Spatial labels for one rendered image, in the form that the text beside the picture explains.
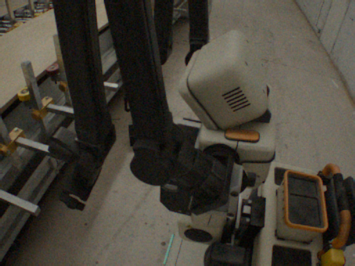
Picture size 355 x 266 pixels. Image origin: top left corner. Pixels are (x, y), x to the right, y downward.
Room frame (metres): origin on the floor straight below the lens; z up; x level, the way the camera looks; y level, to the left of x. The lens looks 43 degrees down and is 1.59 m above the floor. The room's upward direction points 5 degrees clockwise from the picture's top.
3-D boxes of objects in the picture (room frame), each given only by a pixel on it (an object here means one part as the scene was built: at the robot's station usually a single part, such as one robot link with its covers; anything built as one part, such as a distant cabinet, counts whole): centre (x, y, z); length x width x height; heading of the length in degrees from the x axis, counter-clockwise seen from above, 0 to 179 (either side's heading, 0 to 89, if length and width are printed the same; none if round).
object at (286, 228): (0.46, -0.45, 0.87); 0.23 x 0.15 x 0.11; 169
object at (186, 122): (0.54, -0.05, 0.99); 0.28 x 0.16 x 0.22; 169
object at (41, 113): (0.92, 0.68, 0.83); 0.14 x 0.06 x 0.05; 169
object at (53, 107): (0.92, 0.59, 0.83); 0.43 x 0.03 x 0.04; 79
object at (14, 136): (0.67, 0.72, 0.83); 0.14 x 0.06 x 0.05; 169
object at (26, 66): (0.89, 0.68, 0.87); 0.04 x 0.04 x 0.48; 79
